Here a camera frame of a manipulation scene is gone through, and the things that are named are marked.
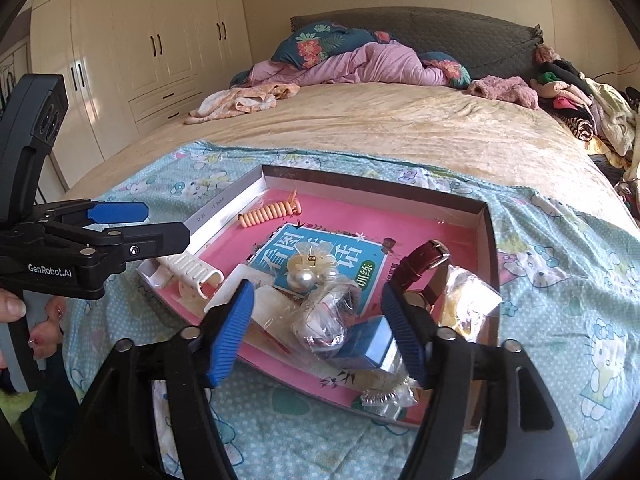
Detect white card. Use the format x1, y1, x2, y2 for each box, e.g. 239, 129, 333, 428
203, 263, 302, 340

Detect white hair claw clip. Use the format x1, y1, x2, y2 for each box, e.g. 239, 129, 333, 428
151, 252, 224, 300

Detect blue small jewelry box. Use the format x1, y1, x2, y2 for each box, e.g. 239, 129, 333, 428
330, 315, 400, 374

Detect yellow bangles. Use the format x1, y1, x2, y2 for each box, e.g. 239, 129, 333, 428
439, 266, 502, 342

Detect beige bed cover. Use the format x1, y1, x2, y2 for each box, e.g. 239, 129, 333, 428
66, 84, 636, 231

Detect floral dark blue pillow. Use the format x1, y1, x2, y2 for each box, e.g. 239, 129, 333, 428
271, 21, 393, 70

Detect dark grey headboard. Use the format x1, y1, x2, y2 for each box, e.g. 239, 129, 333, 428
290, 6, 544, 80

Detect pile of clothes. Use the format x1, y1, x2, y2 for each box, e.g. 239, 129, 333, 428
529, 44, 639, 170

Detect cream wardrobe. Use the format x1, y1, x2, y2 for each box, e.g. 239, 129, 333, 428
30, 0, 252, 188

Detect plastic bag with beads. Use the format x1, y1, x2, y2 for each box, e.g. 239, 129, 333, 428
291, 275, 361, 360

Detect grey cardboard box tray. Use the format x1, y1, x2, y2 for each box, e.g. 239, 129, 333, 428
138, 165, 500, 426

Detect peach clothes on bed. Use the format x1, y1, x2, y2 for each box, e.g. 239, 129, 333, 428
184, 84, 300, 125

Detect small crinkled plastic bag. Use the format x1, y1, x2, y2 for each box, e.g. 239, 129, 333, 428
360, 370, 420, 420

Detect pink fuzzy garment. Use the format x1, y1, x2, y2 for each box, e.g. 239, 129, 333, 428
465, 75, 539, 110

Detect orange spiral hair tie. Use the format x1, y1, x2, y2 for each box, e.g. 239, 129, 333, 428
236, 190, 304, 229

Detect pink purple quilt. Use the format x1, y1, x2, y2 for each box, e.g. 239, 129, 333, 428
245, 41, 448, 87

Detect person's left hand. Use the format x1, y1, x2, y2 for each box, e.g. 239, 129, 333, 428
0, 288, 68, 369

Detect pink Chinese book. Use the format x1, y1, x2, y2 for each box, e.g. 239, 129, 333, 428
138, 185, 494, 410

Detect Hello Kitty blue blanket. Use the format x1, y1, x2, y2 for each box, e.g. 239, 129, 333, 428
75, 141, 639, 479

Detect brown leather strap watch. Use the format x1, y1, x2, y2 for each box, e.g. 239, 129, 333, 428
390, 240, 450, 312

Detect pearl hair clip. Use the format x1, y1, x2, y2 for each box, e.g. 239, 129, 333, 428
285, 240, 340, 294

